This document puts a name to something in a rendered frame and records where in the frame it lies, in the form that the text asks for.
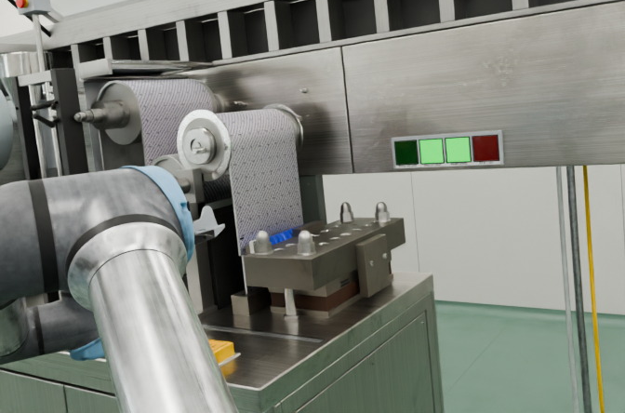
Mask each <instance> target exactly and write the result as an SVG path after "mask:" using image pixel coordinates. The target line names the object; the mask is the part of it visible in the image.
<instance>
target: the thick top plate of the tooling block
mask: <svg viewBox="0 0 625 413"><path fill-rule="evenodd" d="M390 219H391V220H390V221H386V222H375V218H354V220H353V221H347V222H341V221H339V220H336V221H333V222H331V223H328V224H326V225H325V228H324V229H322V230H320V231H317V232H315V233H311V235H312V241H313V242H314V245H315V251H316V253H315V254H313V255H310V256H299V255H298V246H297V244H298V243H299V238H298V237H292V238H289V239H286V240H285V241H282V242H280V243H277V244H274V245H272V248H273V253H272V254H268V255H255V253H250V254H247V255H245V256H243V258H244V266H245V274H246V285H247V286H262V287H273V288H285V289H296V290H309V291H314V290H316V289H318V288H320V287H322V286H325V285H327V284H329V283H330V282H332V281H334V280H336V279H338V278H340V277H342V276H343V275H345V274H347V273H349V272H351V271H353V270H355V269H357V268H358V267H357V257H356V247H355V245H356V244H358V243H360V242H363V241H365V240H366V239H368V238H370V237H372V236H375V235H377V234H386V241H387V251H388V252H389V251H391V250H393V249H395V248H397V247H399V246H400V245H402V244H404V243H405V242H406V234H405V223H404V218H390Z"/></svg>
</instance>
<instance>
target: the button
mask: <svg viewBox="0 0 625 413"><path fill-rule="evenodd" d="M208 341H209V344H210V346H211V348H212V351H213V353H214V354H215V357H216V359H217V361H218V364H219V363H220V362H222V361H224V360H226V359H227V358H229V357H231V356H233V355H234V349H233V343H232V342H228V341H221V340H208Z"/></svg>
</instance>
